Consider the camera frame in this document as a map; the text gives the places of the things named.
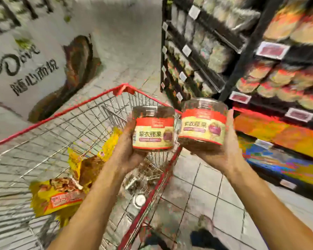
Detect person's right hand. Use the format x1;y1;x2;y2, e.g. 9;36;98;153
193;110;246;176

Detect person's left hand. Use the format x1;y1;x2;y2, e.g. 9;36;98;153
109;117;147;176

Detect yellow nut bag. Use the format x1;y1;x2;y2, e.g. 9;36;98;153
30;177;87;217
68;148;84;177
96;127;123;162
78;156;105;188

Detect pile of snacks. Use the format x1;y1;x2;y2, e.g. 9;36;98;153
122;161;165;209

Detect red-label clear nut jar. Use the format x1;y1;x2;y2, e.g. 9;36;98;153
177;98;228;146
132;106;175;151

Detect red-trimmed wire shopping cart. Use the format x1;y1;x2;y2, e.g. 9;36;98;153
0;83;184;250

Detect row of small cashew jars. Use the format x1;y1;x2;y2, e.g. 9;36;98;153
235;57;313;110

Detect black metal store shelf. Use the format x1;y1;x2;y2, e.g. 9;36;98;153
219;0;313;203

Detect person's left forearm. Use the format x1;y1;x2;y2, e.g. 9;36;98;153
47;161;131;250

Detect person's right forearm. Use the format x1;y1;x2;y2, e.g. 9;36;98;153
224;159;313;250

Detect person's shoe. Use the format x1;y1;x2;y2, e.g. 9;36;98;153
198;215;216;232
140;225;162;245

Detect person's dark trousers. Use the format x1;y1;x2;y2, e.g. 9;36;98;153
141;226;230;250

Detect small white price tag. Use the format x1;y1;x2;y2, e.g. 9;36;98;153
229;91;252;105
285;108;313;123
280;179;297;190
255;139;274;149

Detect orange gift box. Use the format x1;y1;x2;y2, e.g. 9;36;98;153
235;113;288;143

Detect flat blue box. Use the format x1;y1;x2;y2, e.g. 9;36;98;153
240;138;313;188

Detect long orange yellow box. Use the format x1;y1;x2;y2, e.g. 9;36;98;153
274;125;313;160

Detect colourful stocked shelving unit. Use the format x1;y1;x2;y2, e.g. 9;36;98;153
161;0;262;110

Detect large white price tag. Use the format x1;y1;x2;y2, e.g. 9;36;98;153
256;41;291;60

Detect white printed display stand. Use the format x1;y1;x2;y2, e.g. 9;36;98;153
0;0;102;123

